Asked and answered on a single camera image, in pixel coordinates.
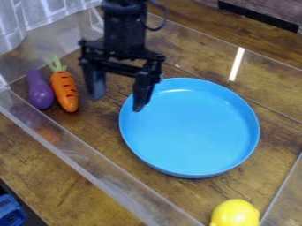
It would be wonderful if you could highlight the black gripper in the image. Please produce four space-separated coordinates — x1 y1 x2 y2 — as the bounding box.
79 40 166 112

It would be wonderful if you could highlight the orange toy carrot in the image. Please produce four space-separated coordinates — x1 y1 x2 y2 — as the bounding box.
47 56 79 112

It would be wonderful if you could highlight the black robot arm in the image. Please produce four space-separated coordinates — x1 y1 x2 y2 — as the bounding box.
79 0 166 112

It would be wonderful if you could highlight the purple toy eggplant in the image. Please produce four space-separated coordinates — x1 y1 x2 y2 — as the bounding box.
27 70 55 110

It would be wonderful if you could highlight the blue round plate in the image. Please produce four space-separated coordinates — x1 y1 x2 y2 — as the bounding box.
119 78 259 178

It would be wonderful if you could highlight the blue object at corner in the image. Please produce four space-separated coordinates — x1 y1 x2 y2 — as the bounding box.
0 194 27 226

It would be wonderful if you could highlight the yellow toy object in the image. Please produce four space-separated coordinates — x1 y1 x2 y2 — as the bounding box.
210 199 259 226

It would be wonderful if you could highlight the clear acrylic enclosure wall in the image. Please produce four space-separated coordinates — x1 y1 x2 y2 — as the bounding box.
0 5 302 226

